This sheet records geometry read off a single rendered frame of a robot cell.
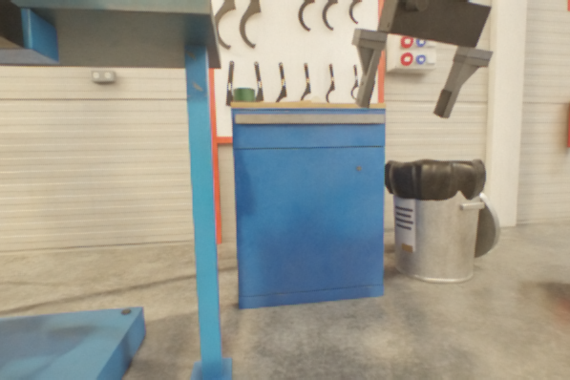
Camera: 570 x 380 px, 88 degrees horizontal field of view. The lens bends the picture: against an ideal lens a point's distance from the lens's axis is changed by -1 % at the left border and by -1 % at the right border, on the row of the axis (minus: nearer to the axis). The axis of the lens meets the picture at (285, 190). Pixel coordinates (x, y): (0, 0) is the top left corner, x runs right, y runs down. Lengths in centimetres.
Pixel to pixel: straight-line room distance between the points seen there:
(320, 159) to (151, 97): 166
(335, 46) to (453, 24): 232
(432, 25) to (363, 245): 118
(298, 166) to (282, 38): 153
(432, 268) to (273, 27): 210
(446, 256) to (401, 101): 157
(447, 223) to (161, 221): 206
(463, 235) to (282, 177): 103
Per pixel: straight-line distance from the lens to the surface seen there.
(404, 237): 187
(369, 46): 46
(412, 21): 47
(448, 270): 188
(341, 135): 143
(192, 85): 93
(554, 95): 401
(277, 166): 136
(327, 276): 151
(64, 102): 289
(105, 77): 275
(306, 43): 273
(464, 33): 51
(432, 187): 173
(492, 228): 216
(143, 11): 81
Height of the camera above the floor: 69
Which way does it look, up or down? 6 degrees down
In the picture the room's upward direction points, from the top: 1 degrees counter-clockwise
